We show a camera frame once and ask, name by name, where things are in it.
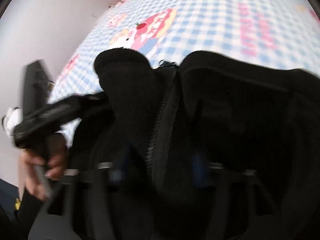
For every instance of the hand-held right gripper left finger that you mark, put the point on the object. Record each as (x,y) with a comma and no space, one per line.
(122,165)

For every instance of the person's left hand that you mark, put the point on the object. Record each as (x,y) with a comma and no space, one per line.
(57,155)

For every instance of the blue checkered printed blanket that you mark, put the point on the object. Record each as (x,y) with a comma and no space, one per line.
(200,30)

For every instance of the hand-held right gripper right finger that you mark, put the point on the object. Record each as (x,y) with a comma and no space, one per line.
(200,170)

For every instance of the white soft object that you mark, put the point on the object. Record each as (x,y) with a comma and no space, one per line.
(13,120)

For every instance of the black fleece jacket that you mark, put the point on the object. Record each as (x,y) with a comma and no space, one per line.
(225,105)

